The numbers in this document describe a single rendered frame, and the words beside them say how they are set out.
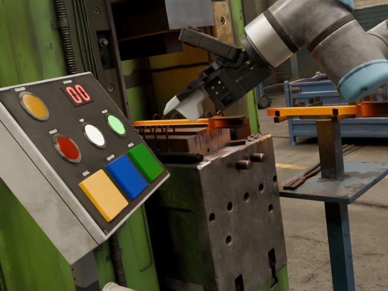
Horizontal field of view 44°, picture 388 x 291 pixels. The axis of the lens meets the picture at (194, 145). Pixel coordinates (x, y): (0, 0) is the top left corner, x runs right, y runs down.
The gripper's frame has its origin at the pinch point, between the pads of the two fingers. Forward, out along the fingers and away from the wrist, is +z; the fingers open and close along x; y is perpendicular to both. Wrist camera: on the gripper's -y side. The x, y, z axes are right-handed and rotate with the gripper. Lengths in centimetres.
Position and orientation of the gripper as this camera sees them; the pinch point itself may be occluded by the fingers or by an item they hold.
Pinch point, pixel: (167, 107)
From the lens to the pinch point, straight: 92.6
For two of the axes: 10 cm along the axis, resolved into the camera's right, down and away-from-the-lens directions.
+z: -7.6, 5.7, 3.2
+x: 2.3, -2.3, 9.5
